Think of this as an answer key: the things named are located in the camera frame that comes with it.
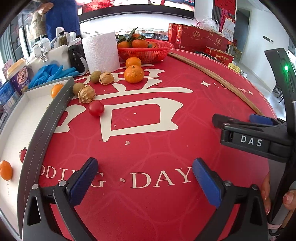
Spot red cherry tomato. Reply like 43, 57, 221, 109
19, 147, 27, 163
88, 100, 104, 118

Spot large mandarin orange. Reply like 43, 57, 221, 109
124, 65, 144, 83

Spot dried husk fruit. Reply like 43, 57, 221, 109
78, 85, 96, 103
99, 72, 114, 85

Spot green brown round fruit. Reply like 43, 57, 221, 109
90, 71, 102, 83

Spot bare right hand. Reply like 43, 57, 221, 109
260, 172, 296, 216

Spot yellow small box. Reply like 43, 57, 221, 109
228, 63, 241, 74

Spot red sweet apple box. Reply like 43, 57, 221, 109
205, 47, 234, 66

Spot long wooden back scratcher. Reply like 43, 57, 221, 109
168, 52, 264, 116

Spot grey white tray box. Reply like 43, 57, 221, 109
1, 77, 74, 238

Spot red round table mat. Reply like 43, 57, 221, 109
39, 57, 269, 240

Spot red gift box stack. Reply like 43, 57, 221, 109
168, 23, 228, 52

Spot red plastic fruit basket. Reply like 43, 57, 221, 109
118, 39, 174, 64

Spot blue rubber gloves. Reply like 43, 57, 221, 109
28, 64, 80, 89

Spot purple milk tea cup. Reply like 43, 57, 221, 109
7, 58, 30, 95

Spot black handheld device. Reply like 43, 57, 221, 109
68, 45, 88, 76

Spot white paper towel roll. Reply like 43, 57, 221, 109
82, 31, 120, 74

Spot white storage box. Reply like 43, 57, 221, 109
27, 45, 71, 74

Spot person in blue shirt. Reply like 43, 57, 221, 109
38, 0, 81, 40

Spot wall television screen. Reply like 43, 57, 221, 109
76, 0, 195, 22

